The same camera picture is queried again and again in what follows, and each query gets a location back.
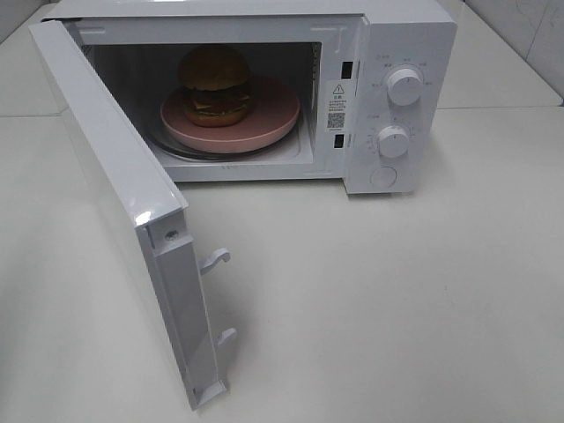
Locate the white warning label sticker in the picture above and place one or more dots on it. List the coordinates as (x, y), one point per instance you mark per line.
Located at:
(337, 101)

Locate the burger with lettuce and tomato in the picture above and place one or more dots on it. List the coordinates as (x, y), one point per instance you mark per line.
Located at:
(216, 89)

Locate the round white door-release button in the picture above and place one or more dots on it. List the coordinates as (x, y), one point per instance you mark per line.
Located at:
(383, 178)

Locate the white microwave knob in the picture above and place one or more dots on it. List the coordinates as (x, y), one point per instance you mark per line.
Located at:
(404, 85)
(392, 141)

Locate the white microwave oven body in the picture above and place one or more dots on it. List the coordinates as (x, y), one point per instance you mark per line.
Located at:
(134, 46)

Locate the lower white microwave knob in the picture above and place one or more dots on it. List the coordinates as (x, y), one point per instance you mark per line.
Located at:
(392, 141)

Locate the pink round plate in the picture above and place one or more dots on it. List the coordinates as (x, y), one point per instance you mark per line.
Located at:
(273, 111)

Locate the white microwave door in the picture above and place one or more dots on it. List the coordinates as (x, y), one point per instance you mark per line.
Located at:
(143, 208)

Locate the glass microwave turntable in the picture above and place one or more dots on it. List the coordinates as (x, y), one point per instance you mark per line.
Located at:
(287, 147)

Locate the upper white microwave knob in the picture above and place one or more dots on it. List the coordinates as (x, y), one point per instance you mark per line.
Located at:
(404, 85)

